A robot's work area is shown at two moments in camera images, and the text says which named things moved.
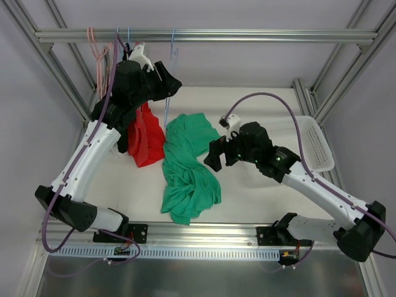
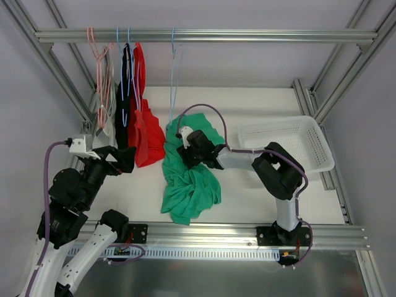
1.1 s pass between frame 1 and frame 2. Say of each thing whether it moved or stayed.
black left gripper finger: moved
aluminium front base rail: stayed
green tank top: stayed
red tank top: stayed
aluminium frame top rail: stayed
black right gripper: moved
